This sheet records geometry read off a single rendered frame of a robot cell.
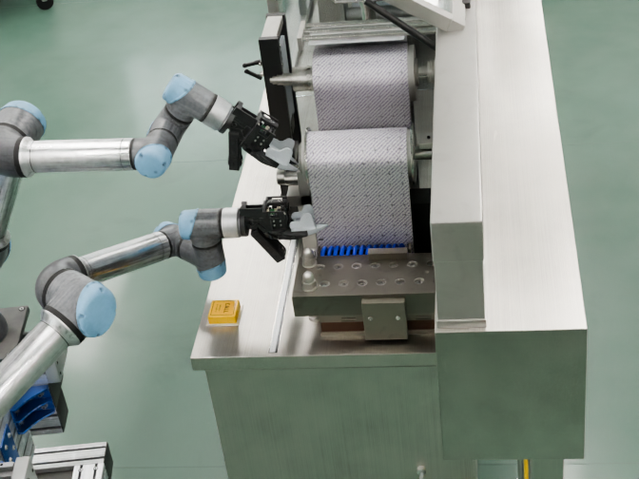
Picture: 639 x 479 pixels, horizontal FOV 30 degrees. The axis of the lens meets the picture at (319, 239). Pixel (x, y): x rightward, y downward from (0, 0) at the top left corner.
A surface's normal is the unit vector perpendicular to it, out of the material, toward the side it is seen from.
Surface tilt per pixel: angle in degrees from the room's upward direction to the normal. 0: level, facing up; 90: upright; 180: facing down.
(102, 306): 88
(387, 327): 90
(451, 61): 0
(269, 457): 90
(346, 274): 0
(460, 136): 0
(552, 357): 90
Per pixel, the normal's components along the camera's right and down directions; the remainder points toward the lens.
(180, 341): -0.11, -0.82
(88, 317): 0.81, 0.23
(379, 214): -0.09, 0.58
